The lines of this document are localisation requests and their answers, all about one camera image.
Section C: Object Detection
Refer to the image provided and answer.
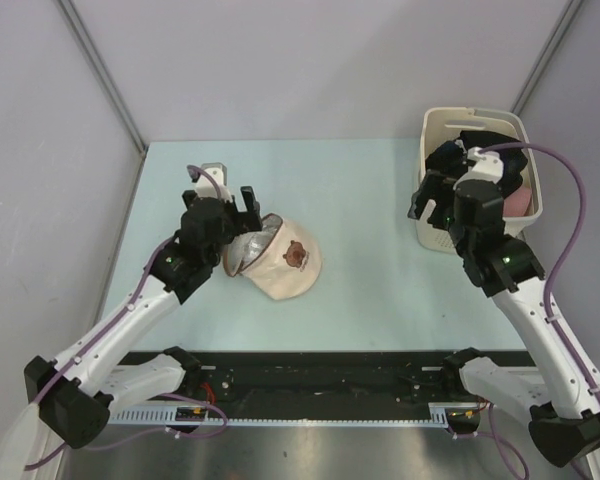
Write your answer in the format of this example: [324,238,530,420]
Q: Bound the black garment from bag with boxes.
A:
[459,130,528,197]

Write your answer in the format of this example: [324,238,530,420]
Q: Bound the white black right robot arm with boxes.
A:
[408,170,600,467]

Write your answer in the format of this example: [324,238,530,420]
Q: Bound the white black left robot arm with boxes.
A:
[24,185,262,449]

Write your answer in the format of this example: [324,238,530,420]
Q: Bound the cream plastic laundry basket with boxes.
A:
[413,107,543,238]

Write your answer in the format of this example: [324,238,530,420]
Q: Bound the pink bra cup in basket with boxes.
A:
[503,186,532,218]

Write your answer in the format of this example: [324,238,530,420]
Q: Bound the black garment in basket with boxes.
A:
[425,141,467,177]

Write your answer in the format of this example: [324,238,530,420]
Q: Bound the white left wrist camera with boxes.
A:
[187,162,231,201]

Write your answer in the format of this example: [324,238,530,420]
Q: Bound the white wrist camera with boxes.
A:
[458,147,504,184]
[187,162,231,201]

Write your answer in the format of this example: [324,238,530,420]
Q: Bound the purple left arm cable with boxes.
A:
[23,163,231,471]

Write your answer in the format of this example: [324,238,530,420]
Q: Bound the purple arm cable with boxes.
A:
[23,163,231,471]
[479,142,600,479]

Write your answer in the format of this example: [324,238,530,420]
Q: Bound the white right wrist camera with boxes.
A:
[458,147,504,184]

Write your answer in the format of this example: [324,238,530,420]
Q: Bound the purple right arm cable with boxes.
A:
[479,142,600,479]

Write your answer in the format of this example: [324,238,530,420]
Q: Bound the grey slotted cable duct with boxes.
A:
[108,402,477,428]

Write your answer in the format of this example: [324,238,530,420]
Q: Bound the aluminium frame post left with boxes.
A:
[54,0,148,158]

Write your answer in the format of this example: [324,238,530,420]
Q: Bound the aluminium frame post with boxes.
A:
[510,0,588,116]
[54,0,148,158]

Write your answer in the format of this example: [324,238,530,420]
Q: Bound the aluminium frame post right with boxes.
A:
[510,0,588,116]

